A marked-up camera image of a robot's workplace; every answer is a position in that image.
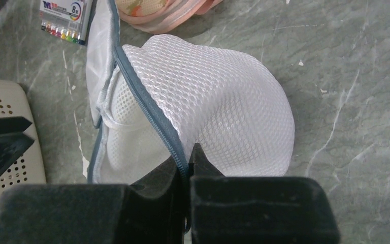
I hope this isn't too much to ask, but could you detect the white mesh laundry bag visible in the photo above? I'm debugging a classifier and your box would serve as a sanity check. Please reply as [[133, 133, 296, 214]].
[[86, 1, 295, 184]]

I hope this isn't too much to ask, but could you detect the pack of coloured markers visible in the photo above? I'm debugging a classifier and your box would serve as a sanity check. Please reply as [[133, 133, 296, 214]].
[[39, 0, 93, 45]]

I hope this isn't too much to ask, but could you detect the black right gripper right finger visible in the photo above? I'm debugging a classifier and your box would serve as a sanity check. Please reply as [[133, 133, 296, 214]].
[[189, 144, 340, 243]]

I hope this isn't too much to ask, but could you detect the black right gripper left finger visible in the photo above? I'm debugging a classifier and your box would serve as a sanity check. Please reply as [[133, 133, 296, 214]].
[[0, 159, 185, 243]]

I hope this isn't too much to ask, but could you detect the peach patterned laundry bag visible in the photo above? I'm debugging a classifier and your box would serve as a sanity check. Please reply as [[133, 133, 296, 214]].
[[115, 0, 222, 34]]

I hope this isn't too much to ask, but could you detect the cream plastic laundry basket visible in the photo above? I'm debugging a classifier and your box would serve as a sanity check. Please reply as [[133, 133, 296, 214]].
[[0, 80, 46, 198]]

